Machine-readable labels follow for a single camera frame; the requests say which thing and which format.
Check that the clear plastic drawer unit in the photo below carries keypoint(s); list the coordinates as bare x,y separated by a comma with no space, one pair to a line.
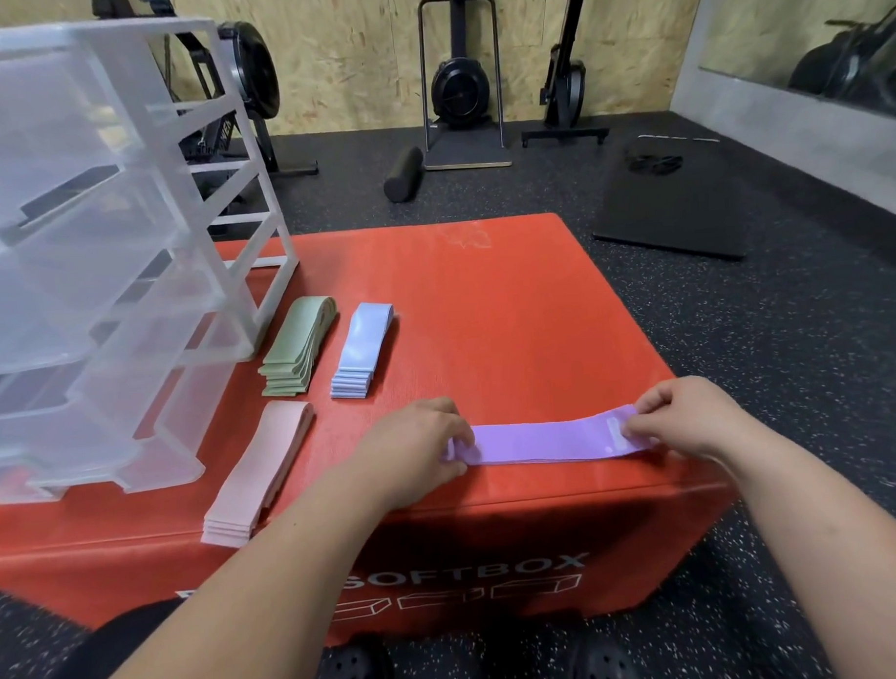
277,275

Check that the person's left forearm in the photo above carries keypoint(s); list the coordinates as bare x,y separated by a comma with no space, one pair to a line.
244,599

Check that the black ski machine with stand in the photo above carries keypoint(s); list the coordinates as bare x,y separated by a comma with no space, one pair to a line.
460,89

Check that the person's right hand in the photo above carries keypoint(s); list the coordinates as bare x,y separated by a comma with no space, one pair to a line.
693,415

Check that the person's black trousers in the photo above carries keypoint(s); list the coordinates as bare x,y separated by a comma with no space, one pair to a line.
100,656

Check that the wall mirror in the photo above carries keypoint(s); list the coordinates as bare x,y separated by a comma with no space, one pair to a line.
752,24

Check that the person's left hand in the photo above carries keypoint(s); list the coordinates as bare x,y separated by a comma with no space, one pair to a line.
408,454

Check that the translucent plastic drawer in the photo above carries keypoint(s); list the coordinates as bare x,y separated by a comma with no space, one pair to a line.
72,297
45,130
170,462
56,452

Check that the purple band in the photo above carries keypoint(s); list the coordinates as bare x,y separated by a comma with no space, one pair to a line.
547,443

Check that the black perforated clog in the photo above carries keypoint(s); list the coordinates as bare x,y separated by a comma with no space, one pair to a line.
353,672
606,667

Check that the black exercise mat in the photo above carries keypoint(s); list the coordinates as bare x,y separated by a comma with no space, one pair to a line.
671,210

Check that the stack of blue bands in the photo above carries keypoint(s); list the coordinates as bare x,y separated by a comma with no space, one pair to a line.
363,338

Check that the stack of green bands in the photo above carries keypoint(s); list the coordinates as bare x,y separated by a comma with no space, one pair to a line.
298,341

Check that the black foam roller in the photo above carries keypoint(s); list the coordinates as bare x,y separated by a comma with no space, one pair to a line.
403,176

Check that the person's right forearm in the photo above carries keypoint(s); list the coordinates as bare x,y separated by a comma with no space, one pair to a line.
836,542

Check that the red soft plyo box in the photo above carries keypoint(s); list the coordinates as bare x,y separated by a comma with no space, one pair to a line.
491,312

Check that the black upright rowing machine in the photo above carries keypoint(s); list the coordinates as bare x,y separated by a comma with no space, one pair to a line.
565,89

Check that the stack of pink bands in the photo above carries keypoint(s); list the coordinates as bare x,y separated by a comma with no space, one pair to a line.
261,459

